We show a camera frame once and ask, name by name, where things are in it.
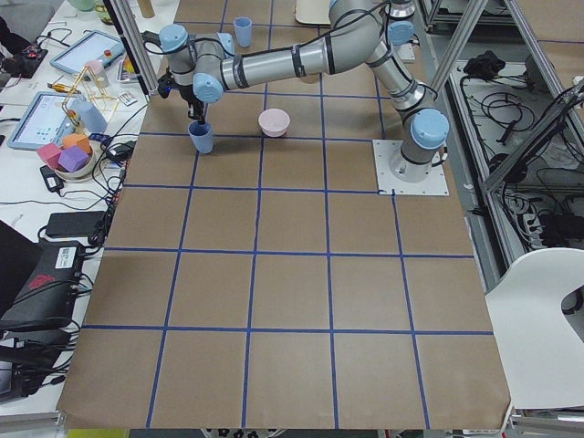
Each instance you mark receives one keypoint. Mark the black laptop computer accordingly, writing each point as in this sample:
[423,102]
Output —
[37,282]

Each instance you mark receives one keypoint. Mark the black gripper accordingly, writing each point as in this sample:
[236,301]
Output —
[187,94]

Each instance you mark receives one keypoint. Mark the gold wire rack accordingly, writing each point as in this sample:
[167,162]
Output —
[88,104]

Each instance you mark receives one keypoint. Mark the blue cup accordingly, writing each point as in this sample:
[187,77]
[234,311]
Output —
[243,27]
[202,136]

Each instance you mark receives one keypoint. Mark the white chair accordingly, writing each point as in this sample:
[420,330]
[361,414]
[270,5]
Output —
[542,355]

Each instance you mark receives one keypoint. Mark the bowl of coloured foam blocks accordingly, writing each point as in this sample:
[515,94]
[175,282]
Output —
[73,161]

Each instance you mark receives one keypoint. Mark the aluminium frame post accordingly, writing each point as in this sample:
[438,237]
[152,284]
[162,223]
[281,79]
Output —
[131,38]

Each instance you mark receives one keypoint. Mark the black power adapter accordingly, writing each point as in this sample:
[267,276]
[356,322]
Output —
[52,181]

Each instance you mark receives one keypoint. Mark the teach pendant tablet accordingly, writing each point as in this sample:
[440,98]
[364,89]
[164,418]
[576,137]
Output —
[94,45]
[44,122]

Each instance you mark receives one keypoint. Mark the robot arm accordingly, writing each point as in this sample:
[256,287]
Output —
[203,67]
[400,29]

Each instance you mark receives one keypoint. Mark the pink bowl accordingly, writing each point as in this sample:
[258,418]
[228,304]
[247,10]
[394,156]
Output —
[273,122]

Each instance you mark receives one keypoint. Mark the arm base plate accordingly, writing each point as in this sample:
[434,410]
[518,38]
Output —
[396,176]

